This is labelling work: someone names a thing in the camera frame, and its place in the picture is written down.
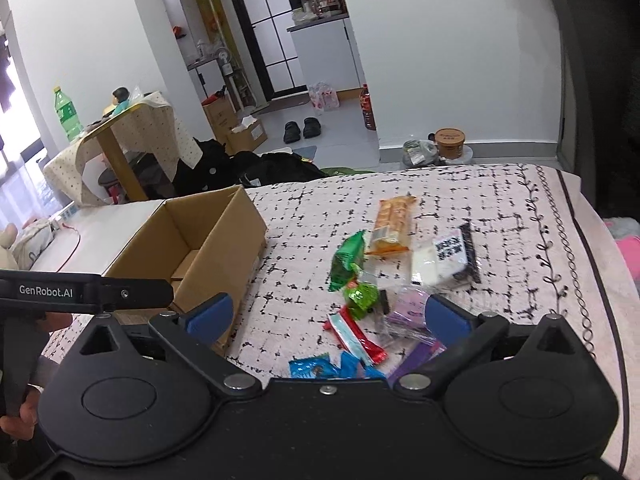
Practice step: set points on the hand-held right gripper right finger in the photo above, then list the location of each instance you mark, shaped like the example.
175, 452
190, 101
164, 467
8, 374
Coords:
447, 320

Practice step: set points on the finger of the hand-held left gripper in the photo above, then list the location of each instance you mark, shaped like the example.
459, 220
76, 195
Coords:
135, 294

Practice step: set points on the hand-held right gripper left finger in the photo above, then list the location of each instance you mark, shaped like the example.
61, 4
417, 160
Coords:
210, 317

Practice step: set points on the purple snack packet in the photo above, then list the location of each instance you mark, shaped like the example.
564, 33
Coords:
407, 310

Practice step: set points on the clear packet with black print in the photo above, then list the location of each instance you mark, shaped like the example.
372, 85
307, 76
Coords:
425, 265

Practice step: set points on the small green candy packet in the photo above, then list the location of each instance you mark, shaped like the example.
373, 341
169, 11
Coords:
362, 297

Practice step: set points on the red white blue stick packet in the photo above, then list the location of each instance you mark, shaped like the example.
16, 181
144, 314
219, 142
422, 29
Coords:
357, 340

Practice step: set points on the blue snack packet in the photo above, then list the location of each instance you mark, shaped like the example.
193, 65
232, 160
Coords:
357, 367
312, 366

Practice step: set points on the orange cracker packet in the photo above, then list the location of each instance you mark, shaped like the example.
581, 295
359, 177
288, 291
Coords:
392, 220

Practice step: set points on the large green snack packet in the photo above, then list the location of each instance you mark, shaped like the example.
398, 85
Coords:
347, 260

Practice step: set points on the person's left hand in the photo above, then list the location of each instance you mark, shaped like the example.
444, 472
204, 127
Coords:
15, 422

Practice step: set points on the beige plush toy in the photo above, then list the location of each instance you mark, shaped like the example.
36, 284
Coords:
25, 240

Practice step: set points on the white low table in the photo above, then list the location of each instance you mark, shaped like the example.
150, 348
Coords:
100, 230

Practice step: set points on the wooden table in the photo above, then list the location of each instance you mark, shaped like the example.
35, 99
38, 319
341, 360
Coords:
120, 160

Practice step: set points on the black clothes pile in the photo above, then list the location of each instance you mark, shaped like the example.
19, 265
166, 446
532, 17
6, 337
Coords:
205, 165

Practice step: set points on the pink black printed blanket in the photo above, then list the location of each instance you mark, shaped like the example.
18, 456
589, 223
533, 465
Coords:
310, 210

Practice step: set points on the dotted cream tablecloth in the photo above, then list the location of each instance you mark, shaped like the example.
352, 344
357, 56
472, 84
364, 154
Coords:
150, 130

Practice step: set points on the black bag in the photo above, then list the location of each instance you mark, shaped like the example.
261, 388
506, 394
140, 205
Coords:
280, 167

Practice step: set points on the white plastic container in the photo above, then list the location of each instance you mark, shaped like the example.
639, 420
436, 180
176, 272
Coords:
469, 154

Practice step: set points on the grey plastic bag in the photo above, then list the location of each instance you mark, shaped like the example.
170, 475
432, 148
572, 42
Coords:
420, 152

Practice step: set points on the brown paper tub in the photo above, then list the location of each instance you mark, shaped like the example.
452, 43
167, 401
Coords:
450, 144

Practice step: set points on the green plastic bottle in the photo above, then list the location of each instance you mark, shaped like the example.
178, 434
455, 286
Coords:
67, 112

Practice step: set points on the green cartoon floor mat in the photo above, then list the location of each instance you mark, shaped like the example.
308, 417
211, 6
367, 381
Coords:
347, 170

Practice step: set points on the low cardboard box with paper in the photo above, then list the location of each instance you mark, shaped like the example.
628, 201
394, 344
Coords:
247, 135

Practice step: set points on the grey floor mat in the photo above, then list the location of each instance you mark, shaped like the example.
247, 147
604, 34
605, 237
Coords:
300, 152

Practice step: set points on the pink plush item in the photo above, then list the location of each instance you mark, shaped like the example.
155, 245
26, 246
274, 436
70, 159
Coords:
627, 250

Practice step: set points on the dark-haired doll figure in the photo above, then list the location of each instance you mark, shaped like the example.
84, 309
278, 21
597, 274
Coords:
120, 101

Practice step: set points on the tall cardboard box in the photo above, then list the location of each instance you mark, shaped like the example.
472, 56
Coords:
220, 115

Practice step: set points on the black slipper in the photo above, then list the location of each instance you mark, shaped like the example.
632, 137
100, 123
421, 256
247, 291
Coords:
311, 127
292, 132

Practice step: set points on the grey door mat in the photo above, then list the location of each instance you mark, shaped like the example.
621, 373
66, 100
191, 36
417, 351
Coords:
280, 105

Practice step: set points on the large red liquid bottle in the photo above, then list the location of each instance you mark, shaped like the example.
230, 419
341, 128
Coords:
368, 107

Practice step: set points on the pack of water bottles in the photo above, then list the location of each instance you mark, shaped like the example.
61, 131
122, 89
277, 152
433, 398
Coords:
324, 96

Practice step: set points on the white standing fan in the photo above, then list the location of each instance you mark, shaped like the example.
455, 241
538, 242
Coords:
225, 57

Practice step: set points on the grey wardrobe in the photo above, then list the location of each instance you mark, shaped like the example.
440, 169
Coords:
600, 85

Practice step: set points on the white kitchen cabinet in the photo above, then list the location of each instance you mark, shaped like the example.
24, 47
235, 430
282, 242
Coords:
325, 55

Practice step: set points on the black framed glass door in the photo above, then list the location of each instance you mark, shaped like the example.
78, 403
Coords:
270, 25

